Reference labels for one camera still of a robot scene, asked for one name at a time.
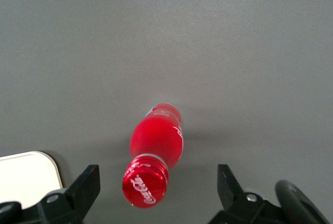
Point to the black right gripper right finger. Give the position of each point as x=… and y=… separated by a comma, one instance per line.
x=234, y=190

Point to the red coke bottle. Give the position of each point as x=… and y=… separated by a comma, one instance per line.
x=156, y=143

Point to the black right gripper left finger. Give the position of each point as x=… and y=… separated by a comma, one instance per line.
x=78, y=190

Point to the dark grey table mat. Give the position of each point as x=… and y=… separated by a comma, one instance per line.
x=166, y=52

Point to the beige plastic tray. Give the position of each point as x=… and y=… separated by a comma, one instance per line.
x=26, y=174

